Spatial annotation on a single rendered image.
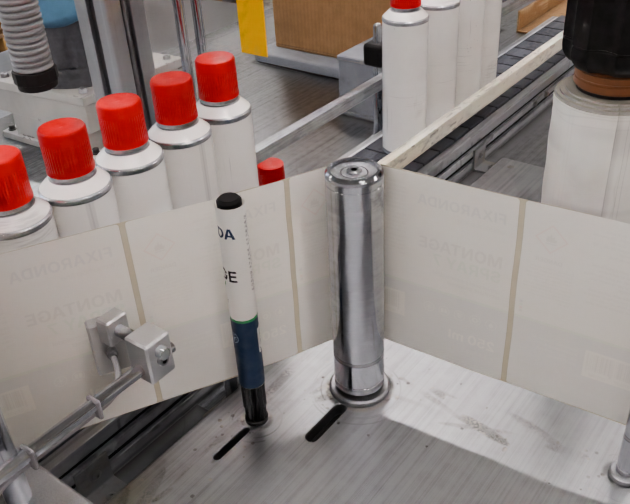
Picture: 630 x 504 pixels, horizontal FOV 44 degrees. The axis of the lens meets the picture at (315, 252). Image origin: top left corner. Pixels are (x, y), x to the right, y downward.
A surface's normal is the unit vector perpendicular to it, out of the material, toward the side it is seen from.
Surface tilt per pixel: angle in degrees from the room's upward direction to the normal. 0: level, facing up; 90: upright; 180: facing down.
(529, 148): 0
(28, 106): 90
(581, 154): 87
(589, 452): 0
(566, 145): 87
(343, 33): 90
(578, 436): 0
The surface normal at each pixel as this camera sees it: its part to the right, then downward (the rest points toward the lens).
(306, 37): -0.59, 0.47
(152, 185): 0.67, 0.38
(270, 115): -0.05, -0.84
